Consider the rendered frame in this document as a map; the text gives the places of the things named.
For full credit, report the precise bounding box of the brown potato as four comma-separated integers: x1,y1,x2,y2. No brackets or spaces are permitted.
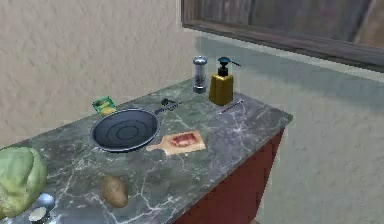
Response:
101,175,130,209

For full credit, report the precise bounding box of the red raw meat slice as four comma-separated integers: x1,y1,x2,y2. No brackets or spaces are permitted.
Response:
169,132,198,148

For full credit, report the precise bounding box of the wooden cutting board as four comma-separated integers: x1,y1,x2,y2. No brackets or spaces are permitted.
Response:
145,130,207,157

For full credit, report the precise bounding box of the yellow soap dispenser bottle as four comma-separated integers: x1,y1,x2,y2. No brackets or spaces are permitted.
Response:
208,56,242,107

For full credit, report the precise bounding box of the glass pepper shaker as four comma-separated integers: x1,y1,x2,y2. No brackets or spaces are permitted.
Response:
192,55,209,95

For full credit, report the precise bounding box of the silver knife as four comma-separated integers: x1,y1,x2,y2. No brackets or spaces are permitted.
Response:
218,99,245,116

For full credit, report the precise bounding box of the red cupboard with marble top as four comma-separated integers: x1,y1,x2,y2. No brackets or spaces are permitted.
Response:
0,78,294,224

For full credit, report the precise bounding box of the dark grey frying pan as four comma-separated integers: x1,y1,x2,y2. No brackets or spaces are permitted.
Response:
89,98,184,154

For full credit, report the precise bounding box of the green and yellow sponge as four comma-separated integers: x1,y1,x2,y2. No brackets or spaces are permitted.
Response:
91,95,118,118

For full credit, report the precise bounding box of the wooden framed window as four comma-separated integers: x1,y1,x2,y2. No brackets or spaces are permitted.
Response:
180,0,384,74

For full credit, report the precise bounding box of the shiny silver round object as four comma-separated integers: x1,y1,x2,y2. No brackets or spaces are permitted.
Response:
27,192,56,224

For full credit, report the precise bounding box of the green lettuce head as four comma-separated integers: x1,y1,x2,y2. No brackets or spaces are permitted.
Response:
0,146,48,220

